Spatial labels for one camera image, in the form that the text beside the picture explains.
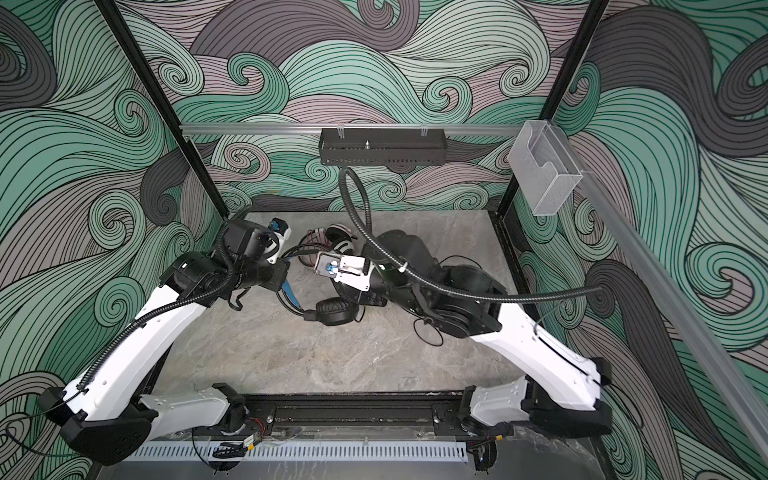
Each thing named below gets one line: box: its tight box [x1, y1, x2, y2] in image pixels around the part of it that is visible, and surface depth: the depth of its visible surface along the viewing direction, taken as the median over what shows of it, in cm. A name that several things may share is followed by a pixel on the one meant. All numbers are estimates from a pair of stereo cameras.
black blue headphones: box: [276, 279, 357, 326], surface depth 66 cm
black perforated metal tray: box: [318, 128, 448, 166], surface depth 97 cm
